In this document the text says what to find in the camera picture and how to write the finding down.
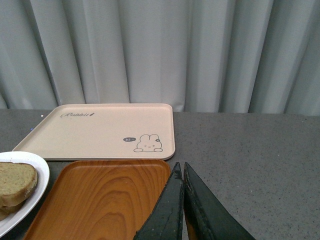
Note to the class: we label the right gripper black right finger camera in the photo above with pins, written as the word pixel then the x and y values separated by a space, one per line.
pixel 206 218

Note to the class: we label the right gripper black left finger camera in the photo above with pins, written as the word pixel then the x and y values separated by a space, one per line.
pixel 166 219

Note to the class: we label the bread slice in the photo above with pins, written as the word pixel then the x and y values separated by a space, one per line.
pixel 5 211
pixel 17 182

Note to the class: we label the white oval plate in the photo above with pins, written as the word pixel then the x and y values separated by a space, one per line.
pixel 43 175

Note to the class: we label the brown wooden tray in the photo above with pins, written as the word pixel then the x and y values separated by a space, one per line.
pixel 100 200

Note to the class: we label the pink rabbit tray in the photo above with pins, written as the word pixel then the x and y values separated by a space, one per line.
pixel 106 131

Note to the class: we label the grey white curtain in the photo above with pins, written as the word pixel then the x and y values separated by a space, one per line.
pixel 228 56

